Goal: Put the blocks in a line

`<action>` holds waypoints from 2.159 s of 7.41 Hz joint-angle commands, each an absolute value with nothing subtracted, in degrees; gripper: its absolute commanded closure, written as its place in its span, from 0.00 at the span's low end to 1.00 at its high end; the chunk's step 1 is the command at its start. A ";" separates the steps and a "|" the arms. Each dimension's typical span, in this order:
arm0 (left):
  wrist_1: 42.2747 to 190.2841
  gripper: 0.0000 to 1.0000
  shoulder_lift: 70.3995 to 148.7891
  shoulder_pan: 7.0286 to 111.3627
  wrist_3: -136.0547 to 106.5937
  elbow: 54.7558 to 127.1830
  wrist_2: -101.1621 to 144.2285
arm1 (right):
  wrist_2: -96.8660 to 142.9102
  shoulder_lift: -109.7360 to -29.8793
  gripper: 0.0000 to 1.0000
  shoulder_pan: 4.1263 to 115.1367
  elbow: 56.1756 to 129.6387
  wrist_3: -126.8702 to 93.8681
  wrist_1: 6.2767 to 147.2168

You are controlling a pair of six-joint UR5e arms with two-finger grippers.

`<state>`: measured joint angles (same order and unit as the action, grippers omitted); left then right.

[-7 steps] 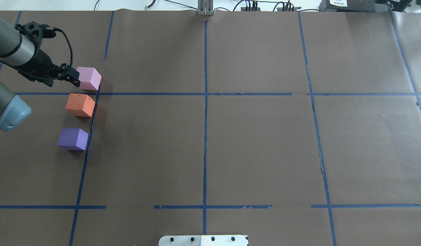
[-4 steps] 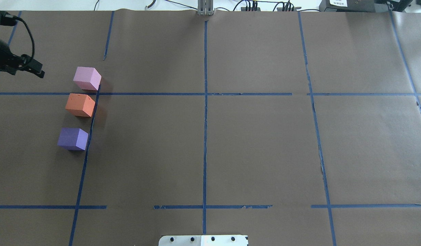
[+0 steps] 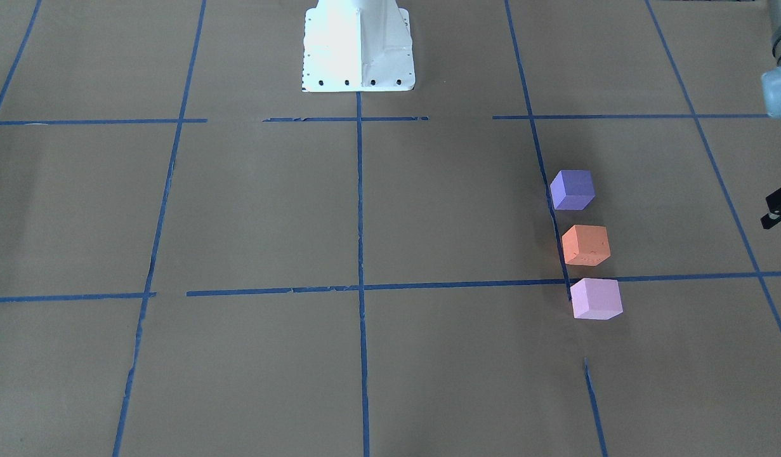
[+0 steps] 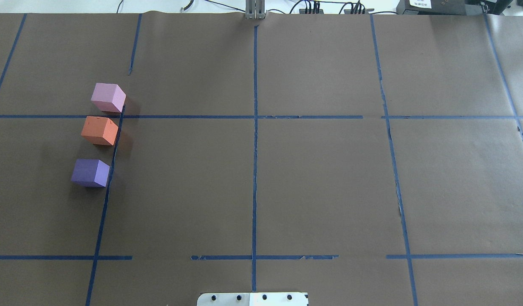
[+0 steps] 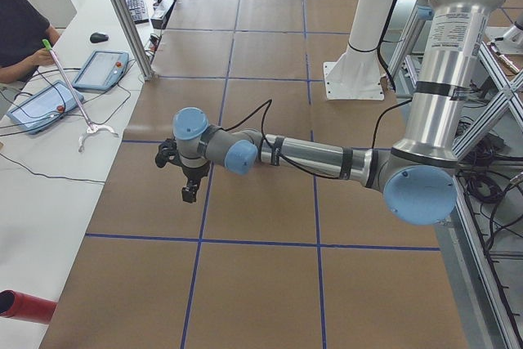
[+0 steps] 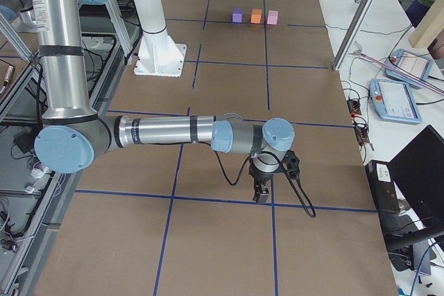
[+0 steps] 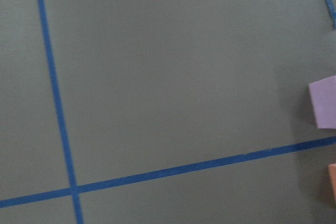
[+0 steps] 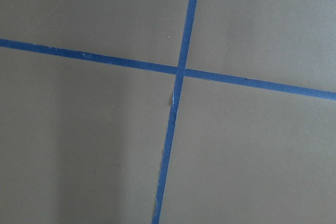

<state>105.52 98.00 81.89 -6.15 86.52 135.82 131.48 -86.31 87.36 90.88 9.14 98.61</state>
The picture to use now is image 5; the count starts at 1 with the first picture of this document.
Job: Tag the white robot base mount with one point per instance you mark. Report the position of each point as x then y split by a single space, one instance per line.
356 75

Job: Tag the red cylinder tube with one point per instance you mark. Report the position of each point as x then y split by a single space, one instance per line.
25 307

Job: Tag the far blue teach pendant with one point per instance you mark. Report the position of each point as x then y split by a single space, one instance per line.
101 71

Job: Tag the reacher grabber stick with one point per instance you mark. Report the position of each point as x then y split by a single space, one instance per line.
92 128

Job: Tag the blue teach pendant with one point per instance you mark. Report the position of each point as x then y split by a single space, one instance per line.
38 112
101 71

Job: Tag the black computer mouse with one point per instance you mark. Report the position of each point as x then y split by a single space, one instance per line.
99 37

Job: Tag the seated person dark shirt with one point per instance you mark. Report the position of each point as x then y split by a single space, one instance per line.
23 28

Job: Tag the near blue teach pendant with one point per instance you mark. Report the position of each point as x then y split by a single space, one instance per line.
38 112

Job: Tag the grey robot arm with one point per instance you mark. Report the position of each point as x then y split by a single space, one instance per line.
262 62

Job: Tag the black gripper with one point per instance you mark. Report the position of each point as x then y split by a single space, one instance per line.
193 172

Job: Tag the black computer keyboard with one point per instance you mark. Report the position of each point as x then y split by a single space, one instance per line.
138 11

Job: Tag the aluminium frame post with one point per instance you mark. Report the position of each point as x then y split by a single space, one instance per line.
133 38

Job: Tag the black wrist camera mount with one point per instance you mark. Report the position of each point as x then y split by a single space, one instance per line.
167 153

